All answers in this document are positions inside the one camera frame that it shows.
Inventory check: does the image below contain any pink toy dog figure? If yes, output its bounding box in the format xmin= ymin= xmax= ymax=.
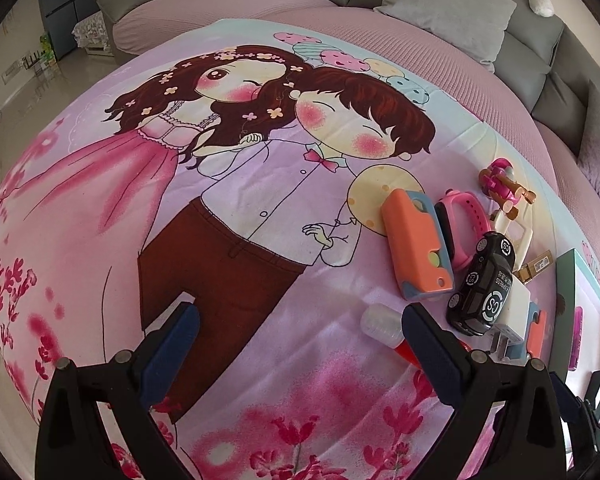
xmin=477 ymin=157 xmax=537 ymax=221

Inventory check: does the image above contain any silver harmonica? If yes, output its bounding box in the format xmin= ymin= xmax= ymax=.
xmin=512 ymin=255 xmax=556 ymax=283

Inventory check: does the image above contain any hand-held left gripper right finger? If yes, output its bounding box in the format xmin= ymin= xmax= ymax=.
xmin=401 ymin=302 xmax=568 ymax=480

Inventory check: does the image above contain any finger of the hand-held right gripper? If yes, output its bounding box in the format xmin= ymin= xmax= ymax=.
xmin=549 ymin=371 xmax=600 ymax=456

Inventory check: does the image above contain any teal box lid tray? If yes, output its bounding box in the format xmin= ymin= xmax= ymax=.
xmin=555 ymin=249 xmax=600 ymax=391

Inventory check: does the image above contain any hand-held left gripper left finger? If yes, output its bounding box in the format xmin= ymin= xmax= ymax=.
xmin=35 ymin=301 xmax=201 ymax=480

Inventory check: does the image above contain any cream plastic brush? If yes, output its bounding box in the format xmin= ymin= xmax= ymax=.
xmin=495 ymin=210 xmax=533 ymax=261

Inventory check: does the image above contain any grey blue refrigerator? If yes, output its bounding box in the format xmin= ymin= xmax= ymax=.
xmin=36 ymin=0 xmax=106 ymax=61

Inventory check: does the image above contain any floral cloth covered box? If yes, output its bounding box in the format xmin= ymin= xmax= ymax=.
xmin=75 ymin=12 xmax=116 ymax=56

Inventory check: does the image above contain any light grey pillow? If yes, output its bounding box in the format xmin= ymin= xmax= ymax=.
xmin=373 ymin=0 xmax=518 ymax=73

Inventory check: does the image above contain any small orange toy knife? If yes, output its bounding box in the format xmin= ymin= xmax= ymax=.
xmin=522 ymin=302 xmax=548 ymax=361

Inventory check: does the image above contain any pink wrist watch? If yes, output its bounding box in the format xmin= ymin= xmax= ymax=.
xmin=434 ymin=189 xmax=496 ymax=273

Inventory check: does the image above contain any white charger plug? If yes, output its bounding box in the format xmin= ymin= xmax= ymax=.
xmin=490 ymin=285 xmax=532 ymax=361

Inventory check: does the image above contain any printed cartoon blanket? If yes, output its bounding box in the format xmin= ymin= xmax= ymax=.
xmin=0 ymin=17 xmax=600 ymax=480

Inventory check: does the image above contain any black toy car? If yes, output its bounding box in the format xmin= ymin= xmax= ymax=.
xmin=446 ymin=231 xmax=517 ymax=337

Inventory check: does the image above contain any red tube with clear cap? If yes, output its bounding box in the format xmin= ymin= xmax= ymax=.
xmin=361 ymin=304 xmax=473 ymax=368

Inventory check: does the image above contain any pink lighter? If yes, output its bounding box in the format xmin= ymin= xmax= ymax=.
xmin=570 ymin=306 xmax=586 ymax=372

